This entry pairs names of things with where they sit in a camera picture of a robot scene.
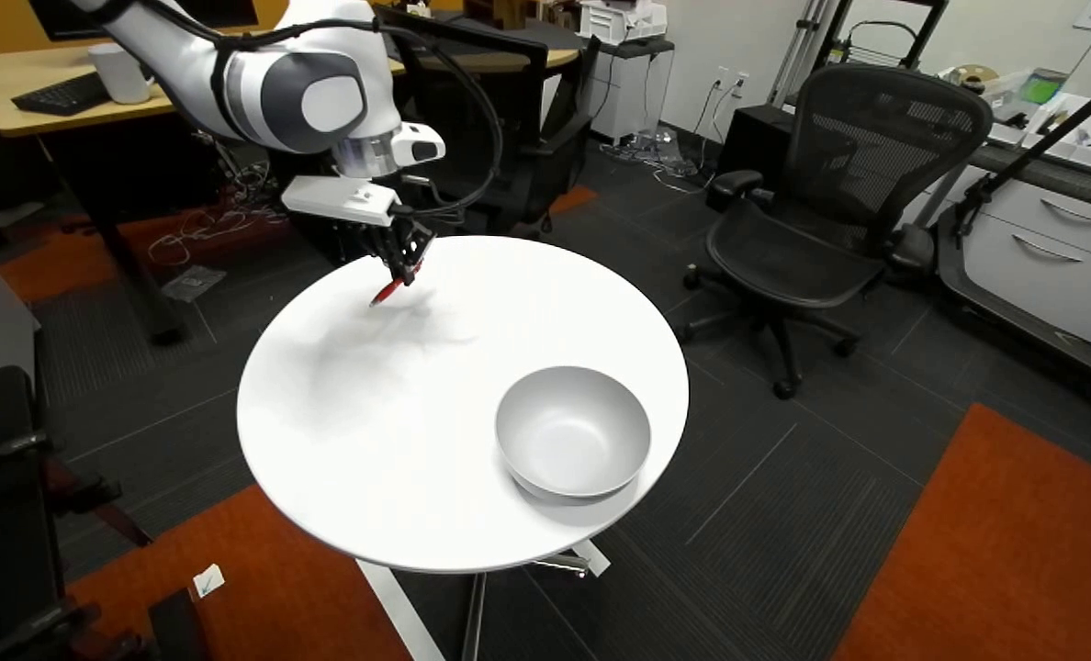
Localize white drawer cabinet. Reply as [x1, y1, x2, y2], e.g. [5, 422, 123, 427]
[959, 169, 1091, 360]

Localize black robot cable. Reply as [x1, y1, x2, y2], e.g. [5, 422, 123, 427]
[374, 13, 507, 232]

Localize white box device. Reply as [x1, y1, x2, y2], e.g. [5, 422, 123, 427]
[577, 0, 671, 50]

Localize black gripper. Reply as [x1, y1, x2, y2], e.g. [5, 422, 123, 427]
[374, 201, 441, 290]

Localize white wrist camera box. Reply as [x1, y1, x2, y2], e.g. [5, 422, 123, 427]
[280, 174, 403, 232]

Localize white low cabinet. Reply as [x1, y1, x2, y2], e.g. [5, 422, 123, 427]
[585, 32, 685, 146]

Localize small black cabinet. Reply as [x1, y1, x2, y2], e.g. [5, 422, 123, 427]
[717, 100, 810, 188]

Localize small white paper scrap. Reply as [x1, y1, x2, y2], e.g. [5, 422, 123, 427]
[189, 562, 233, 603]

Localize black keyboard on wooden desk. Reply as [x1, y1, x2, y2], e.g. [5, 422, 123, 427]
[9, 71, 113, 122]

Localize white table base legs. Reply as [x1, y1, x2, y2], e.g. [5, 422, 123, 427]
[352, 535, 613, 661]

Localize white plastic jug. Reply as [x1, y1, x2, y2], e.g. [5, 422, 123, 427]
[85, 42, 163, 110]

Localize black mesh office chair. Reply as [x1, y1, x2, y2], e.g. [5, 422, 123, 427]
[676, 61, 996, 401]

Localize white round bowl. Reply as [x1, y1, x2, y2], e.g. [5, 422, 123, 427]
[493, 362, 656, 507]

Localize black tripod stand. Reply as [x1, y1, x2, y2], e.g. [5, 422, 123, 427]
[772, 0, 957, 108]

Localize green object on counter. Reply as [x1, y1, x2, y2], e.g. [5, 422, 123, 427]
[1016, 66, 1069, 110]

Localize light wooden desk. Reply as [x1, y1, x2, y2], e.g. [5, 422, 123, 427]
[0, 32, 588, 350]

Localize red pen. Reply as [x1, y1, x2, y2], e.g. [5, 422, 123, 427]
[369, 275, 411, 310]

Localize white papers on counter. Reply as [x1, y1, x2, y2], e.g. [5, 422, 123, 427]
[982, 66, 1091, 175]

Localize black clamp orange handle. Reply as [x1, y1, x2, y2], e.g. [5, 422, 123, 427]
[0, 584, 220, 661]
[0, 427, 150, 546]

